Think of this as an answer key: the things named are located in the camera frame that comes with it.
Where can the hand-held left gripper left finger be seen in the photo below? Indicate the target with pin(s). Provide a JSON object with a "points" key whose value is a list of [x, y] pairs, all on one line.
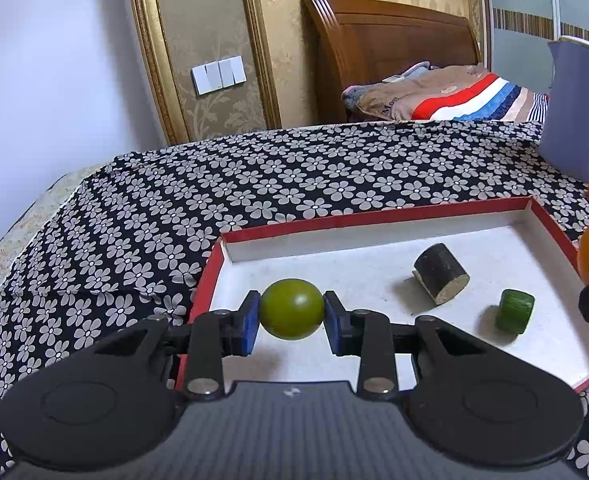
{"points": [[249, 322]]}

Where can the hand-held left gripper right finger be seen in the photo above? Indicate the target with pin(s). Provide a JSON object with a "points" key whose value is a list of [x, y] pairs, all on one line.
{"points": [[333, 322]]}

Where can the green tomato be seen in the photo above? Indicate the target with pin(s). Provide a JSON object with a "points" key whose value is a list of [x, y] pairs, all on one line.
{"points": [[292, 309]]}

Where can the red cardboard tray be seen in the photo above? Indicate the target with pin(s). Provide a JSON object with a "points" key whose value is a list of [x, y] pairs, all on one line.
{"points": [[374, 260]]}

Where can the green cucumber piece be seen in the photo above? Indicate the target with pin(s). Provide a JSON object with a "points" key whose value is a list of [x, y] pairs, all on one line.
{"points": [[514, 311]]}

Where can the dark sugarcane piece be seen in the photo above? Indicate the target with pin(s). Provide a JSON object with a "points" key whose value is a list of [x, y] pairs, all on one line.
{"points": [[439, 272]]}

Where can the black floral cloth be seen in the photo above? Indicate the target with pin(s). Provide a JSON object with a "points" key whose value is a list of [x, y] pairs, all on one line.
{"points": [[174, 185]]}

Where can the lavender electric kettle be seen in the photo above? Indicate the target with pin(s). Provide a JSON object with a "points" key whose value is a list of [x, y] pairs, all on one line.
{"points": [[574, 110]]}

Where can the grey blue cloth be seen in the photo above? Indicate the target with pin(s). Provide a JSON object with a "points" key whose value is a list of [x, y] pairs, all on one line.
{"points": [[357, 95]]}

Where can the beige patterned bedsheet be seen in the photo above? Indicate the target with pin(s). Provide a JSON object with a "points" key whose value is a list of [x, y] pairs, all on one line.
{"points": [[24, 230]]}

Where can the brown striped blanket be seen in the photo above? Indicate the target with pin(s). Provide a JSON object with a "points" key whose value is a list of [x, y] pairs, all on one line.
{"points": [[449, 95]]}

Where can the wooden headboard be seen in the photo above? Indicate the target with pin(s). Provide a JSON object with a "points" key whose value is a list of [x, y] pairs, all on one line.
{"points": [[389, 35]]}

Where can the painted glass wardrobe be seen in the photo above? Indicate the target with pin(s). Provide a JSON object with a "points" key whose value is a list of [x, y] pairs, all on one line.
{"points": [[524, 0]]}

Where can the white light switch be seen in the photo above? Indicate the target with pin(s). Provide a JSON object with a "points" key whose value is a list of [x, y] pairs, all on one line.
{"points": [[219, 76]]}

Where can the gold framed wall panel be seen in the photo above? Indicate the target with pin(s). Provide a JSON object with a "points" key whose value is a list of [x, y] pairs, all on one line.
{"points": [[144, 35]]}

